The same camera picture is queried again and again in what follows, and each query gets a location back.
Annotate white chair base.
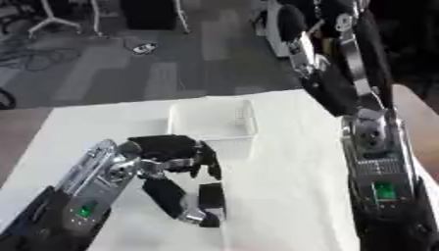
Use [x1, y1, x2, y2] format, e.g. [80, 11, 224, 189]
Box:
[25, 0, 86, 36]

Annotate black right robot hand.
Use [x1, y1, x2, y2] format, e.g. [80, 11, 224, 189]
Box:
[275, 0, 398, 118]

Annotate black cabinet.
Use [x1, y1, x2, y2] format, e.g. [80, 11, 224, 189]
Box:
[118, 0, 180, 31]

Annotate white plastic basket box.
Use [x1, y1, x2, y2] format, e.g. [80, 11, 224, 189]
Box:
[166, 98, 260, 159]

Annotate black round object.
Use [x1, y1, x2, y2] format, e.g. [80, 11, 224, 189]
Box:
[0, 87, 20, 111]

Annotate small black white floor object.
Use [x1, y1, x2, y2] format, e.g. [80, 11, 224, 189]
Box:
[131, 42, 160, 56]

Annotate white table leg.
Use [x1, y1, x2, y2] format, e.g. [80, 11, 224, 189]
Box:
[171, 0, 194, 35]
[89, 0, 107, 37]

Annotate black cables on floor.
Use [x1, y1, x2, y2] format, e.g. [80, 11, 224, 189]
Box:
[0, 47, 82, 73]

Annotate white machine housing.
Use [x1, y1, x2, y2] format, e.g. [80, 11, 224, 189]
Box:
[252, 0, 295, 59]

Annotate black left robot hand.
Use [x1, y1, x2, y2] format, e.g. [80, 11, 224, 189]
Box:
[117, 133, 228, 229]

